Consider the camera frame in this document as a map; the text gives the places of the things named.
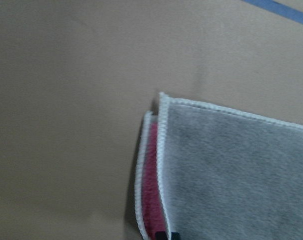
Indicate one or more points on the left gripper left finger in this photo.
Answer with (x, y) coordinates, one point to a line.
(160, 235)

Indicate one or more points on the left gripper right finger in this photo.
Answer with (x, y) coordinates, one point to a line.
(175, 236)

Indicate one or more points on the pink towel grey back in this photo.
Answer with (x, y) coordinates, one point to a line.
(210, 172)

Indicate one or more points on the blue tape strip crosswise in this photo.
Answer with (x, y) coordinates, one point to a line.
(279, 9)

